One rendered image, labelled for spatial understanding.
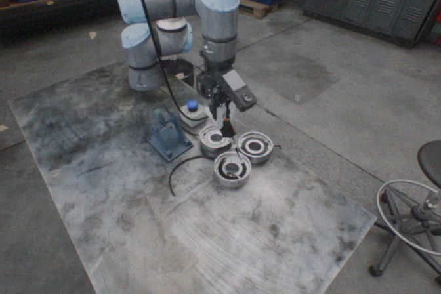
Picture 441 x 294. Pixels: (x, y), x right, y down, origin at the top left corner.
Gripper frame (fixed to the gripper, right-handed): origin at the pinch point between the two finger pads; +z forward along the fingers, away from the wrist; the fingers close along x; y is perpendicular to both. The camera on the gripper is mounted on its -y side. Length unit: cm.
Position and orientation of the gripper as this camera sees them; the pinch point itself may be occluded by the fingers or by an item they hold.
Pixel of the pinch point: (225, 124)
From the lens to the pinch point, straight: 70.5
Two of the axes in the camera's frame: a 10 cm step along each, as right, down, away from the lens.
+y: -6.8, -5.0, 5.4
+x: -7.3, 4.6, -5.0
